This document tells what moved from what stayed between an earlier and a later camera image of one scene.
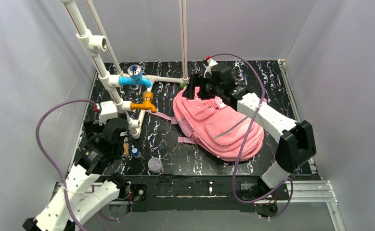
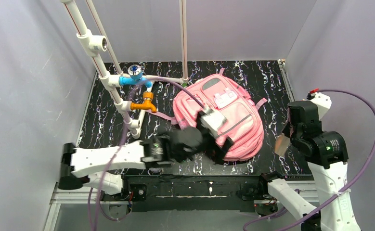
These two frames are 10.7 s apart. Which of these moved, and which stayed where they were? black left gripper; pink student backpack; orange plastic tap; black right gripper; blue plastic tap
Moved: black right gripper; black left gripper
Stayed: blue plastic tap; pink student backpack; orange plastic tap
